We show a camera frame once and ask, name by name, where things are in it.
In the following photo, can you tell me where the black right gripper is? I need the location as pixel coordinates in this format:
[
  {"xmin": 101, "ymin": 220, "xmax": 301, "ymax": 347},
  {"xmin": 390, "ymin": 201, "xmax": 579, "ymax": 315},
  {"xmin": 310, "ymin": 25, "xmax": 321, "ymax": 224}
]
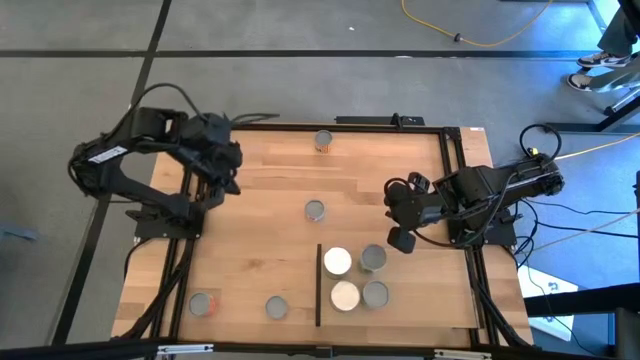
[{"xmin": 387, "ymin": 187, "xmax": 449, "ymax": 255}]

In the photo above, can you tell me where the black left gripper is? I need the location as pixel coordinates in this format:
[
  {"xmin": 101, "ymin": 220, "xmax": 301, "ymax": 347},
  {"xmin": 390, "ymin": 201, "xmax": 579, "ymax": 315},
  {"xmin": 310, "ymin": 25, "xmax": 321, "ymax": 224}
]
[{"xmin": 197, "ymin": 113, "xmax": 245, "ymax": 210}]

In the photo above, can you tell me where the Carrots can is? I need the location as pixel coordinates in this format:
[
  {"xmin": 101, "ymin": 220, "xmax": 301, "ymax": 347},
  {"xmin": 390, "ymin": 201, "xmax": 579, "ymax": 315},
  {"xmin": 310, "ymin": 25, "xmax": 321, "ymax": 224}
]
[{"xmin": 322, "ymin": 245, "xmax": 353, "ymax": 279}]

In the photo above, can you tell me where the Cherries can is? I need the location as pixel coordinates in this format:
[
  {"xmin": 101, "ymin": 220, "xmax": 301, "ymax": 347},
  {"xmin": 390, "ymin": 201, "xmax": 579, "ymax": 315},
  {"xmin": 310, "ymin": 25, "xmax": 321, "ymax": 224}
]
[{"xmin": 329, "ymin": 279, "xmax": 361, "ymax": 313}]

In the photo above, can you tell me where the small light blue can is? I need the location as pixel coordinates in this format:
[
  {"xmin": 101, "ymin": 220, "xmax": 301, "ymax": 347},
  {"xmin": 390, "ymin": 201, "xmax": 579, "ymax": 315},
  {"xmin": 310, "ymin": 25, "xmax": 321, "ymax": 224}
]
[{"xmin": 304, "ymin": 199, "xmax": 327, "ymax": 223}]

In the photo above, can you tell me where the red and white labelled can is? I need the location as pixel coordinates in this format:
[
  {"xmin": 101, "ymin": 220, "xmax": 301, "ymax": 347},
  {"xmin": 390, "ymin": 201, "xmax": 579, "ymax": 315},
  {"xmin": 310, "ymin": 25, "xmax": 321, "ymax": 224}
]
[{"xmin": 188, "ymin": 291, "xmax": 217, "ymax": 318}]

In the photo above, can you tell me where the can with red black letters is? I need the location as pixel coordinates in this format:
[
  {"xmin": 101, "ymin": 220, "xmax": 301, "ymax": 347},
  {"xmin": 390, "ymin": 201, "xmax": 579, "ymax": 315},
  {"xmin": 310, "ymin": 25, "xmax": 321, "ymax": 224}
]
[{"xmin": 313, "ymin": 129, "xmax": 335, "ymax": 154}]

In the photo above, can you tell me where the yellow and pink can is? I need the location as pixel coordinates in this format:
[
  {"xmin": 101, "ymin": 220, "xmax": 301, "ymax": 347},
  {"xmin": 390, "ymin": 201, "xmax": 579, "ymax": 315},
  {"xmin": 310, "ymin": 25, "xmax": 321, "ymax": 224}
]
[{"xmin": 264, "ymin": 294, "xmax": 290, "ymax": 321}]

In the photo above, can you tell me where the black shelf side panel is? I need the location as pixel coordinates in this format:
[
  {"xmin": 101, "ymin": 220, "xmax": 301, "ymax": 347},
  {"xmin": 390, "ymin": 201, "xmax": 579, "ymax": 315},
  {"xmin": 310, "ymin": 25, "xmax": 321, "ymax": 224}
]
[{"xmin": 315, "ymin": 243, "xmax": 323, "ymax": 328}]

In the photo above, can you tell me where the black bar device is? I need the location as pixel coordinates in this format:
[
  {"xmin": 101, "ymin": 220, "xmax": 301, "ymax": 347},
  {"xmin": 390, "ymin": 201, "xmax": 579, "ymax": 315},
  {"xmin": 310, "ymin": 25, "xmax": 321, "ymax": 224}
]
[{"xmin": 334, "ymin": 113, "xmax": 426, "ymax": 127}]

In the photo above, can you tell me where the white printed sheet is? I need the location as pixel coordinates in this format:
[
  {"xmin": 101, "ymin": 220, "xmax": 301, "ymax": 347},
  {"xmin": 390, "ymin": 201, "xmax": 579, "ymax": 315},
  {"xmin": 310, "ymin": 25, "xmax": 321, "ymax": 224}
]
[{"xmin": 517, "ymin": 263, "xmax": 580, "ymax": 342}]

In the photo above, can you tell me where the blue tape scrap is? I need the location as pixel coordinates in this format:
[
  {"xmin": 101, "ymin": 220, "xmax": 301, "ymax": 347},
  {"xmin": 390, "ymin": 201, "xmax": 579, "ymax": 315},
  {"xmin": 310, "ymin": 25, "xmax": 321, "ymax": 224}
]
[{"xmin": 0, "ymin": 223, "xmax": 40, "ymax": 242}]

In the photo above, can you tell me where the black stand base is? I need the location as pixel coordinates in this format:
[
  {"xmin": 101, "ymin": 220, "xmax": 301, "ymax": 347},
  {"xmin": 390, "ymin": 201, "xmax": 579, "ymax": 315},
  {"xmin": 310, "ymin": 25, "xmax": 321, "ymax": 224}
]
[{"xmin": 543, "ymin": 87, "xmax": 640, "ymax": 135}]

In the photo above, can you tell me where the person's shoe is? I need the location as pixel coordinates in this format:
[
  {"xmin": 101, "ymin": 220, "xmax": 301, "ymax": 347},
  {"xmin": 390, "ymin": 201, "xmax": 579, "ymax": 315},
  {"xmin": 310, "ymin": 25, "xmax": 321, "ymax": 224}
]
[
  {"xmin": 566, "ymin": 73, "xmax": 596, "ymax": 93},
  {"xmin": 577, "ymin": 51, "xmax": 634, "ymax": 70}
]

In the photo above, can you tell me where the black furniture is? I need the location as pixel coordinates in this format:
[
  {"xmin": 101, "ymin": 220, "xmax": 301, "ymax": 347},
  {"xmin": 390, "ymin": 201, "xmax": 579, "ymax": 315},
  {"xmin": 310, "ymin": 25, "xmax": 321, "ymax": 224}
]
[{"xmin": 523, "ymin": 282, "xmax": 640, "ymax": 360}]

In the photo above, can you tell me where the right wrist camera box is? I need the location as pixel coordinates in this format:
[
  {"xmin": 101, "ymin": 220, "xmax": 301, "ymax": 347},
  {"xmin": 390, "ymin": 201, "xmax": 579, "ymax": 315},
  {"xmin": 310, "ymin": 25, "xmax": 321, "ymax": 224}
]
[{"xmin": 383, "ymin": 178, "xmax": 407, "ymax": 207}]

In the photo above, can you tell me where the black aluminium table frame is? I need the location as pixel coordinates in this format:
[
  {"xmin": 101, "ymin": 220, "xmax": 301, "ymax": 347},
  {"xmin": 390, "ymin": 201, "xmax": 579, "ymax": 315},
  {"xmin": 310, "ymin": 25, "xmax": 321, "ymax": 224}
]
[{"xmin": 149, "ymin": 122, "xmax": 534, "ymax": 349}]

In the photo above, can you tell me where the black cable bundle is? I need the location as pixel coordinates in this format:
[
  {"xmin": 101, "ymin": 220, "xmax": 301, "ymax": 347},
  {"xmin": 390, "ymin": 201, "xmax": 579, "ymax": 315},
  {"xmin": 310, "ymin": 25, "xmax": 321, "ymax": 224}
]
[
  {"xmin": 467, "ymin": 248, "xmax": 534, "ymax": 349},
  {"xmin": 122, "ymin": 238, "xmax": 197, "ymax": 341}
]

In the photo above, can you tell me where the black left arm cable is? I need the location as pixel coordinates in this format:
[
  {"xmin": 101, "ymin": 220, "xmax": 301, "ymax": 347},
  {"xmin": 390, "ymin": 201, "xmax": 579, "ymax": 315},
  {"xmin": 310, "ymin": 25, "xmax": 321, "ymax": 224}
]
[{"xmin": 102, "ymin": 82, "xmax": 281, "ymax": 151}]

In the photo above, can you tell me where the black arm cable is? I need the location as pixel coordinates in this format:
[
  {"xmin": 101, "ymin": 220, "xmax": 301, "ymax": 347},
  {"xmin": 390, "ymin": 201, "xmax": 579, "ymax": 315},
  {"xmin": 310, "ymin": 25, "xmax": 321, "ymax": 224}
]
[
  {"xmin": 102, "ymin": 82, "xmax": 281, "ymax": 151},
  {"xmin": 518, "ymin": 122, "xmax": 563, "ymax": 160}
]

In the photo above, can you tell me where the silver metal bracket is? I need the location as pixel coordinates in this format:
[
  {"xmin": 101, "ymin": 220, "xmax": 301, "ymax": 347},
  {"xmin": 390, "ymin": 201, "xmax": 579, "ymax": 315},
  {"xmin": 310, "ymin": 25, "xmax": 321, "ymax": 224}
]
[
  {"xmin": 156, "ymin": 343, "xmax": 215, "ymax": 357},
  {"xmin": 433, "ymin": 348, "xmax": 494, "ymax": 360}
]

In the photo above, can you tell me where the yellow cable with plug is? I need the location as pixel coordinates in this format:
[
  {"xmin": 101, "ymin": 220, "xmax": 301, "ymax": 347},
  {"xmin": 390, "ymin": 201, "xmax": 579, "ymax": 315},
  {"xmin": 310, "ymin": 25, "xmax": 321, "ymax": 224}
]
[{"xmin": 527, "ymin": 131, "xmax": 640, "ymax": 162}]

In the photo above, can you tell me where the black floor cable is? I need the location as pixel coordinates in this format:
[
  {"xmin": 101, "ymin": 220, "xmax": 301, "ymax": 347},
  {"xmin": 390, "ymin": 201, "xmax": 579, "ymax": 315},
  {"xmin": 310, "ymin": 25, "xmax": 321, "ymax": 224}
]
[{"xmin": 512, "ymin": 197, "xmax": 640, "ymax": 241}]

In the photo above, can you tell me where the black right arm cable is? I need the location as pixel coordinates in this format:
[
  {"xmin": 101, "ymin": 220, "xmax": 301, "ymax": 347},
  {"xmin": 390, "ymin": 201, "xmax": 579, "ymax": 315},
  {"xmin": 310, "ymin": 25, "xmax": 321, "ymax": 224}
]
[{"xmin": 518, "ymin": 122, "xmax": 563, "ymax": 160}]

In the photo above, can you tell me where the beige floor cable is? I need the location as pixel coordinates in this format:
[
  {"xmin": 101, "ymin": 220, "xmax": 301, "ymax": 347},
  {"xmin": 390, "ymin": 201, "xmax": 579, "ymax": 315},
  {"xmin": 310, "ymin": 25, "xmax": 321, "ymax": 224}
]
[{"xmin": 529, "ymin": 208, "xmax": 640, "ymax": 252}]

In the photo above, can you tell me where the black frame beam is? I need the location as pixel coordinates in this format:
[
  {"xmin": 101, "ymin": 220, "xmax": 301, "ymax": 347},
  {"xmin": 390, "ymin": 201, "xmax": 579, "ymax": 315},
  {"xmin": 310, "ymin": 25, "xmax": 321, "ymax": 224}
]
[{"xmin": 0, "ymin": 338, "xmax": 640, "ymax": 360}]

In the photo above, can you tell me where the yellow floor cable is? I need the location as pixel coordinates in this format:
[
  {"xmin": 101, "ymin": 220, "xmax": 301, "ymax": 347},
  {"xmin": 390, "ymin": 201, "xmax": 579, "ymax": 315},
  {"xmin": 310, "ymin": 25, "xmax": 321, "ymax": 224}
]
[{"xmin": 401, "ymin": 0, "xmax": 554, "ymax": 49}]

